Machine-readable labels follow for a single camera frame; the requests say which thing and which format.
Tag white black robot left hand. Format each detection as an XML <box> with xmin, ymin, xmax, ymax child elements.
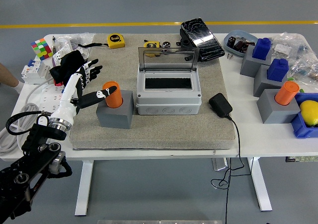
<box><xmin>49</xmin><ymin>59</ymin><xmax>119</xmax><ymax>122</ymax></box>

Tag orange cylinder battery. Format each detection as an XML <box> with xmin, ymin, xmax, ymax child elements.
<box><xmin>102</xmin><ymin>81</ymin><xmax>124</xmax><ymax>109</ymax></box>
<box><xmin>274</xmin><ymin>81</ymin><xmax>300</xmax><ymax>106</ymax></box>

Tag grey junction box clear lid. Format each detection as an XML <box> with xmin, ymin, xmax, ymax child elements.
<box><xmin>136</xmin><ymin>46</ymin><xmax>202</xmax><ymax>116</ymax></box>

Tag white power strip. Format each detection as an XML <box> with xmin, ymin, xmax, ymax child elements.
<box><xmin>37</xmin><ymin>84</ymin><xmax>66</xmax><ymax>125</ymax></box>

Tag black cloth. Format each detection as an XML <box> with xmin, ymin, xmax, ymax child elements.
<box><xmin>49</xmin><ymin>51</ymin><xmax>86</xmax><ymax>85</ymax></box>

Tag white circuit breaker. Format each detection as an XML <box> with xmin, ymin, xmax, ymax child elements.
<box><xmin>21</xmin><ymin>59</ymin><xmax>54</xmax><ymax>85</ymax></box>

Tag grey block with round hole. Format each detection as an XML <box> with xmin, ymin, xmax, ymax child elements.
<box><xmin>96</xmin><ymin>90</ymin><xmax>135</xmax><ymax>130</ymax></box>

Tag large multicolour puzzle cube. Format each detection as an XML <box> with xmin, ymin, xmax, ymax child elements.
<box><xmin>30</xmin><ymin>37</ymin><xmax>54</xmax><ymax>61</ymax></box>

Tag clear bags of small parts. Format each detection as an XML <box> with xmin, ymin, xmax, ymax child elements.
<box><xmin>56</xmin><ymin>32</ymin><xmax>96</xmax><ymax>61</ymax></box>

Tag person's leg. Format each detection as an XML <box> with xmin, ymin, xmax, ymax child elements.
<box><xmin>0</xmin><ymin>62</ymin><xmax>25</xmax><ymax>94</ymax></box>

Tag white table leg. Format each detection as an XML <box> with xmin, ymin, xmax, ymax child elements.
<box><xmin>74</xmin><ymin>160</ymin><xmax>94</xmax><ymax>216</ymax></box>
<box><xmin>247</xmin><ymin>156</ymin><xmax>273</xmax><ymax>212</ymax></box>

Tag yellow round tape measure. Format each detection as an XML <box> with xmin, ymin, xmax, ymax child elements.
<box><xmin>143</xmin><ymin>39</ymin><xmax>161</xmax><ymax>58</ymax></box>

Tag grey-brown mat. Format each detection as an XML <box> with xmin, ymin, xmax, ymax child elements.
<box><xmin>69</xmin><ymin>33</ymin><xmax>236</xmax><ymax>150</ymax></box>

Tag black power adapter plug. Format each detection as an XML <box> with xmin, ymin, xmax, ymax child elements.
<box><xmin>208</xmin><ymin>92</ymin><xmax>234</xmax><ymax>118</ymax></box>

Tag blue-grey oval dish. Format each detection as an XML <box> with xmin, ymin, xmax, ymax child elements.
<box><xmin>223</xmin><ymin>29</ymin><xmax>258</xmax><ymax>58</ymax></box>

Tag brown capacitors in dish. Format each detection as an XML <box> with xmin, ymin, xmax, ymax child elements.
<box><xmin>235</xmin><ymin>40</ymin><xmax>256</xmax><ymax>54</ymax></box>

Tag grey block holder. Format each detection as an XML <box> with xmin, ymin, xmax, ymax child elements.
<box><xmin>253</xmin><ymin>65</ymin><xmax>289</xmax><ymax>97</ymax></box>
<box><xmin>256</xmin><ymin>88</ymin><xmax>301</xmax><ymax>125</ymax></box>
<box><xmin>239</xmin><ymin>45</ymin><xmax>273</xmax><ymax>78</ymax></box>

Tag blue plastic block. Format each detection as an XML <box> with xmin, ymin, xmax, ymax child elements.
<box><xmin>267</xmin><ymin>58</ymin><xmax>289</xmax><ymax>82</ymax></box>
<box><xmin>252</xmin><ymin>37</ymin><xmax>272</xmax><ymax>60</ymax></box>

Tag blue plastic bin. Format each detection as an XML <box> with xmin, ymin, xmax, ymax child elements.
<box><xmin>291</xmin><ymin>92</ymin><xmax>318</xmax><ymax>140</ymax></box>

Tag yellow lemon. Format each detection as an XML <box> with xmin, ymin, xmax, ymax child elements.
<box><xmin>299</xmin><ymin>100</ymin><xmax>318</xmax><ymax>128</ymax></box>

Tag table height control panel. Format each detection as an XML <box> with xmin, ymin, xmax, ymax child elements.
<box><xmin>285</xmin><ymin>156</ymin><xmax>318</xmax><ymax>163</ymax></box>

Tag packaged white wall socket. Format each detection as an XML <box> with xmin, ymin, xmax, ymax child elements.
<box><xmin>51</xmin><ymin>45</ymin><xmax>73</xmax><ymax>67</ymax></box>

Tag yellow tape measure with strap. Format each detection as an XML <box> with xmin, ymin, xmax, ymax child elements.
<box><xmin>78</xmin><ymin>33</ymin><xmax>126</xmax><ymax>50</ymax></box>

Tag white power cable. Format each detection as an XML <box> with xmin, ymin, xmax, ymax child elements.
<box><xmin>0</xmin><ymin>81</ymin><xmax>54</xmax><ymax>155</ymax></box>

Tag black adapter cord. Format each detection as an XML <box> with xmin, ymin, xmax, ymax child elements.
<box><xmin>211</xmin><ymin>116</ymin><xmax>245</xmax><ymax>224</ymax></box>

